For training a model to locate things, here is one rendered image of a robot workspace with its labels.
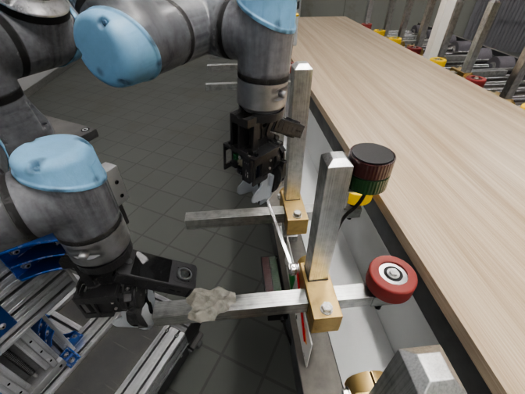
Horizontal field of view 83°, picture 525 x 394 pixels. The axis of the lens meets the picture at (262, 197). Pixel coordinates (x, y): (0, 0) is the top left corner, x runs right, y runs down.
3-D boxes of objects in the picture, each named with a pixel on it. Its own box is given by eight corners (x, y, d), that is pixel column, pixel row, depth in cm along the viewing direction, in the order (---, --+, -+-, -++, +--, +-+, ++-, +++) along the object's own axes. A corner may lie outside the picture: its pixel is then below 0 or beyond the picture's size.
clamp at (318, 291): (310, 334, 51) (313, 319, 48) (295, 270, 62) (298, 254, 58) (341, 331, 52) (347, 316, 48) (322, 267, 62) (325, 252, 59)
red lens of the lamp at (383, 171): (355, 181, 38) (358, 167, 37) (341, 157, 43) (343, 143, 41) (399, 178, 39) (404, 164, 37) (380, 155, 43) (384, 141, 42)
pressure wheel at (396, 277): (365, 328, 54) (381, 294, 47) (351, 291, 60) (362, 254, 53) (406, 324, 55) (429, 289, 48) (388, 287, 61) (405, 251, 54)
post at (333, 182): (298, 338, 68) (328, 162, 37) (295, 324, 71) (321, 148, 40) (313, 336, 68) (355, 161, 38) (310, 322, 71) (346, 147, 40)
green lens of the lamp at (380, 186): (351, 196, 40) (354, 183, 38) (337, 171, 44) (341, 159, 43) (394, 193, 40) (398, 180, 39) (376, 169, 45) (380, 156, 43)
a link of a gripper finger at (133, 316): (141, 309, 50) (126, 280, 45) (151, 309, 50) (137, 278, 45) (134, 337, 47) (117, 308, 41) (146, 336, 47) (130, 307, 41)
